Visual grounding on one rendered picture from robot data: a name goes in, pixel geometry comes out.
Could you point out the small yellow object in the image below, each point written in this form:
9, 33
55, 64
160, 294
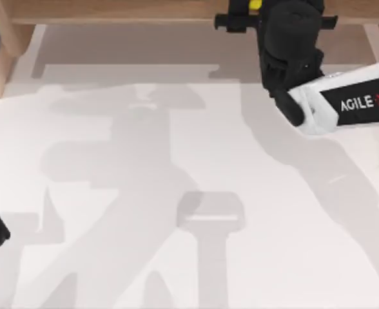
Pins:
255, 3

